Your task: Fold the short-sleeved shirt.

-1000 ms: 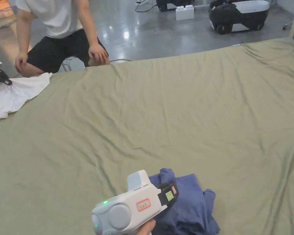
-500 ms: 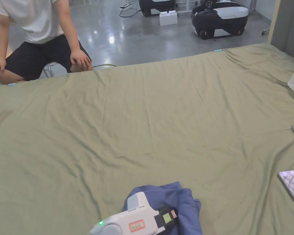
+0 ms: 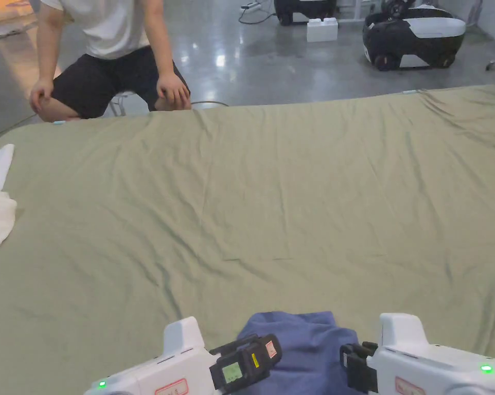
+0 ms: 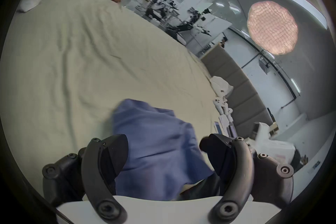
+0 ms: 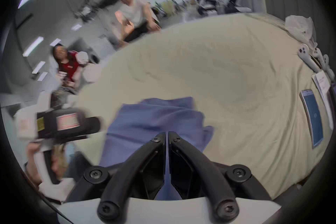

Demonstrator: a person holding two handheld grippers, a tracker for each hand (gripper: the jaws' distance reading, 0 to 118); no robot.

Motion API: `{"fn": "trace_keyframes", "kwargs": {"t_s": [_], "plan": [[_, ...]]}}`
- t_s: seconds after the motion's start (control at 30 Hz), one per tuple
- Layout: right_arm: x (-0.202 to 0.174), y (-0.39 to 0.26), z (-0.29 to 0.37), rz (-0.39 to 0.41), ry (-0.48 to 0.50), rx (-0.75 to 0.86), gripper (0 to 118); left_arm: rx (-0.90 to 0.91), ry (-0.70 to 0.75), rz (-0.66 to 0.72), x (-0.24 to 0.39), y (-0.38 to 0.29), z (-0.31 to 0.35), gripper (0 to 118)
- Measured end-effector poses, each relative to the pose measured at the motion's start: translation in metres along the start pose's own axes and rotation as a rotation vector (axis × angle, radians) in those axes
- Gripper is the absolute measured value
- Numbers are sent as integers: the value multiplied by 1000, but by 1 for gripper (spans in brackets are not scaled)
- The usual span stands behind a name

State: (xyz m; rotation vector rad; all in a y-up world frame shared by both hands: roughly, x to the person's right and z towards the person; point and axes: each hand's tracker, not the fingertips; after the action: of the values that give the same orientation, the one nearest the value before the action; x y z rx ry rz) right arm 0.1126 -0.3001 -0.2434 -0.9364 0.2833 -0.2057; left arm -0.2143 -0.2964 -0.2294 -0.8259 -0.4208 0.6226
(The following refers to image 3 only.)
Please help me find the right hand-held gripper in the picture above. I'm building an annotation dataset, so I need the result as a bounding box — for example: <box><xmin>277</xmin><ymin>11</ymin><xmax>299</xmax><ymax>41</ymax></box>
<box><xmin>340</xmin><ymin>312</ymin><xmax>495</xmax><ymax>395</ymax></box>

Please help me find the white plastic block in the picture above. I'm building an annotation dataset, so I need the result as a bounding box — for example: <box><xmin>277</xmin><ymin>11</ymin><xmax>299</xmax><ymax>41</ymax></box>
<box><xmin>307</xmin><ymin>17</ymin><xmax>339</xmax><ymax>43</ymax></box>

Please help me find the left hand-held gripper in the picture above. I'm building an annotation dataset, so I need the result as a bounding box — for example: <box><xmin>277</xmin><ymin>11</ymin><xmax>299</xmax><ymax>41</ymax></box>
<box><xmin>84</xmin><ymin>316</ymin><xmax>282</xmax><ymax>395</ymax></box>

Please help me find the blue garment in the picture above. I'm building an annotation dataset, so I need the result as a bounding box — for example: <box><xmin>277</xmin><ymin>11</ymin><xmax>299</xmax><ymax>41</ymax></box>
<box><xmin>237</xmin><ymin>311</ymin><xmax>378</xmax><ymax>395</ymax></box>

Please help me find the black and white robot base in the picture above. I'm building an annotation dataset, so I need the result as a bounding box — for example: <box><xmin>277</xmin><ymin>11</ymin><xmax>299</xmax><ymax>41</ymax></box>
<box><xmin>274</xmin><ymin>0</ymin><xmax>338</xmax><ymax>27</ymax></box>
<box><xmin>362</xmin><ymin>0</ymin><xmax>467</xmax><ymax>72</ymax></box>

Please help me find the bed with pale green sheet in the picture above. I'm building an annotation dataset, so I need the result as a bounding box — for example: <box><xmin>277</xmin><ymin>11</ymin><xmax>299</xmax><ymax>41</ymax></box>
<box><xmin>0</xmin><ymin>84</ymin><xmax>495</xmax><ymax>395</ymax></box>

